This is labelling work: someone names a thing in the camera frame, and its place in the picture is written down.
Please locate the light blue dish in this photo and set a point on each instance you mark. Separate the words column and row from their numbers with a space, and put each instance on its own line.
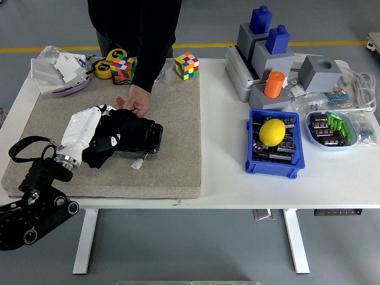
column 329, row 148

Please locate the white power strip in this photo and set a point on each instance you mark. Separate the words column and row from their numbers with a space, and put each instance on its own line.
column 298, row 59

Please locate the small bag of white parts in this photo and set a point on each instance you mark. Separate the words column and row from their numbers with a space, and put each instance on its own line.
column 295, row 87

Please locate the grey metal bracket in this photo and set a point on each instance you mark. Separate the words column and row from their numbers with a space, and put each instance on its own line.
column 262, row 214

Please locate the green battery cell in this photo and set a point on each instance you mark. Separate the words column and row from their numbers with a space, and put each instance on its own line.
column 337, row 123
column 346, row 133
column 330, row 120

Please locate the yellow tape measure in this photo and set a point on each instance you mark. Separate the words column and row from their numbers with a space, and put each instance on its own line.
column 103, row 69
column 114, row 54

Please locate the blue plastic bottle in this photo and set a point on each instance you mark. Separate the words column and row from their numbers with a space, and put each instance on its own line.
column 260, row 20
column 277, row 40

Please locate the grey-brown mat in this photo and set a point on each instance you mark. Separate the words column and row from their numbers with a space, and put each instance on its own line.
column 148, row 178

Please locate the white plastic box lid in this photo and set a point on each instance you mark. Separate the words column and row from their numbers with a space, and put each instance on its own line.
column 44, row 71

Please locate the white table leg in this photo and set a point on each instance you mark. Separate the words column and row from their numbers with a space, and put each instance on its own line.
column 297, row 240
column 84, row 240

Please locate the black panel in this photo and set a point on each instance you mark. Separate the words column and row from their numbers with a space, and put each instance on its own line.
column 153, row 138

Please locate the black table height controller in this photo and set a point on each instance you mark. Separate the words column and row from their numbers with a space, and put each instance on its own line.
column 338, row 212

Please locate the grey block with round hole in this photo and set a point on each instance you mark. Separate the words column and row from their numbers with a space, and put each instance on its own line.
column 317, row 78

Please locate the clear bag of screws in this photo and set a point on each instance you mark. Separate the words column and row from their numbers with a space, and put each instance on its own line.
column 163, row 75

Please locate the person's left hand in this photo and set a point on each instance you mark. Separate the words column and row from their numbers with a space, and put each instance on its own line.
column 140, row 99

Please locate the person's left forearm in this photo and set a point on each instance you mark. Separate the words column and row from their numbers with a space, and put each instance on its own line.
column 149, row 71

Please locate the light grey case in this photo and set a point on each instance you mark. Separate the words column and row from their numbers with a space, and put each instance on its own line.
column 237, row 77

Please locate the clear bag of metal parts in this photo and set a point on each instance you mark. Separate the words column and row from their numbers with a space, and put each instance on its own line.
column 308, row 102

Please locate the orange cylinder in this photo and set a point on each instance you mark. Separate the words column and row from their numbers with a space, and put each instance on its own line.
column 273, row 84

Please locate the purple tray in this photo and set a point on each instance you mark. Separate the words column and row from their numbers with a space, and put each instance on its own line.
column 71, row 90

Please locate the black rag with white marks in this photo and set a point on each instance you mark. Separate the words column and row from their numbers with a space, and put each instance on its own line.
column 124, row 124

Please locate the grey block holder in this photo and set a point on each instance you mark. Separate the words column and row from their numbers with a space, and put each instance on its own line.
column 273, row 63
column 258, row 99
column 245, row 38

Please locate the clear crumpled plastic bag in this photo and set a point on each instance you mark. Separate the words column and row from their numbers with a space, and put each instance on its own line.
column 49, row 53

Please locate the white cart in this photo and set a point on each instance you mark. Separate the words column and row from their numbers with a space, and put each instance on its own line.
column 374, row 41

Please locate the blue plastic bin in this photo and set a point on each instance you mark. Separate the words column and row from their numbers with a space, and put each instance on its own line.
column 273, row 170

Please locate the colourful puzzle cube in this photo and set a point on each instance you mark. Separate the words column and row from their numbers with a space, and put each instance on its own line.
column 187, row 66
column 123, row 68

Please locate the person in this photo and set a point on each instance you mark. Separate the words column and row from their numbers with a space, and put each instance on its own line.
column 135, row 23

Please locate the yellow lemon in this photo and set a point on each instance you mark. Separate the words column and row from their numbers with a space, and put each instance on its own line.
column 271, row 132

